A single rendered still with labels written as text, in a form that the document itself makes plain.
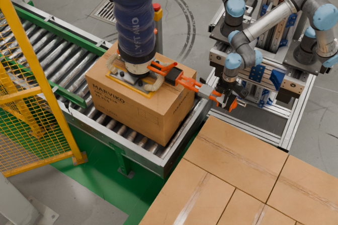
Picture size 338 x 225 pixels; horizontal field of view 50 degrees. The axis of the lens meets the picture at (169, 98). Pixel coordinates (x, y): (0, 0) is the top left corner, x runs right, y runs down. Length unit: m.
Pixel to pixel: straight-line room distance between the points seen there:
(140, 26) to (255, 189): 1.25
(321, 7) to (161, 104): 1.01
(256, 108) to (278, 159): 0.71
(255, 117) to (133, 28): 1.53
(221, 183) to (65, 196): 1.27
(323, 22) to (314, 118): 1.73
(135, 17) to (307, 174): 1.49
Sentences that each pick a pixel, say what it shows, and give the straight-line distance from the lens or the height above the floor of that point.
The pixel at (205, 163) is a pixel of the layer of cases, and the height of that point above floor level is 0.54.
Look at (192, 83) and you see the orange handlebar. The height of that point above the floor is 1.10.
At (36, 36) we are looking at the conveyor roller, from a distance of 3.31.
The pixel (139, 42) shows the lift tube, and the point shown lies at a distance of 1.98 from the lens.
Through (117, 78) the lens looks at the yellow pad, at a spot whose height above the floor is 0.97.
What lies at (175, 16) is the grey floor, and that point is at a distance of 4.08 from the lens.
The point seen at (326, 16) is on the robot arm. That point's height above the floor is 1.61.
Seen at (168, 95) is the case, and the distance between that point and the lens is 2.21.
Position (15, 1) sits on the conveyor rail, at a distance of 3.63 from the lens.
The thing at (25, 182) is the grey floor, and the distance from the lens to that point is 3.18.
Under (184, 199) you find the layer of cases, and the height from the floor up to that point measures 0.54.
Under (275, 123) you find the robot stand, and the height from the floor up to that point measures 0.21.
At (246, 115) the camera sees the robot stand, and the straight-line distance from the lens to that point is 3.06.
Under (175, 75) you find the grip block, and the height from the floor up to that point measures 1.10.
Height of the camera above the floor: 2.75
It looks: 55 degrees down
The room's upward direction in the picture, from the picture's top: 1 degrees counter-clockwise
